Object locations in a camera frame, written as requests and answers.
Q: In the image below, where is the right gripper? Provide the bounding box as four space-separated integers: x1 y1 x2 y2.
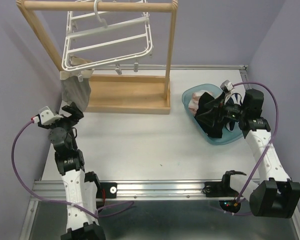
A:
195 91 247 127

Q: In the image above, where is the black underwear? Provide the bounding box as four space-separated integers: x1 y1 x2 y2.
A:
194 92 229 139

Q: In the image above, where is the light pink underwear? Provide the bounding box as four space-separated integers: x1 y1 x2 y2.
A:
188 90 214 112

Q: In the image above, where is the navy underwear white trim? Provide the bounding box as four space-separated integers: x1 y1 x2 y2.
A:
225 92 243 132

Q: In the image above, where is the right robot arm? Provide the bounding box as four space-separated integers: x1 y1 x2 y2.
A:
195 88 300 219

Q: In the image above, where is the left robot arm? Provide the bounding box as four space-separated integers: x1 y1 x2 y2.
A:
48 103 106 240

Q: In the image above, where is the white plastic clip hanger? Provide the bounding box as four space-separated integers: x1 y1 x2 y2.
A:
61 7 154 79

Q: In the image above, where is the teal plastic basin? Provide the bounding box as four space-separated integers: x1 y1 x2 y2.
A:
181 83 243 146

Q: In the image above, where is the wooden clothes rack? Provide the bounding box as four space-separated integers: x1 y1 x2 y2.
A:
16 0 178 115

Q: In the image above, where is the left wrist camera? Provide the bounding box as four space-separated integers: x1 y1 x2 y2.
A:
38 106 63 126

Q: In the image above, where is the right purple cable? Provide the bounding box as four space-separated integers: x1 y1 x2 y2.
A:
231 81 280 217

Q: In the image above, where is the purple cable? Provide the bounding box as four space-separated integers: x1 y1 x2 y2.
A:
231 81 280 217
11 116 136 218

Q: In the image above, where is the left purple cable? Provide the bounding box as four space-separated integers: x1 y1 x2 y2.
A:
11 116 136 218

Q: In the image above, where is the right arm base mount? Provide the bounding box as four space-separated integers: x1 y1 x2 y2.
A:
202 170 247 198

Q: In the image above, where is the aluminium mounting rail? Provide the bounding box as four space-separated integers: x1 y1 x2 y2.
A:
31 177 297 201

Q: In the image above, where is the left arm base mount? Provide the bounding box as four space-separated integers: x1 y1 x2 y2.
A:
95 182 118 200

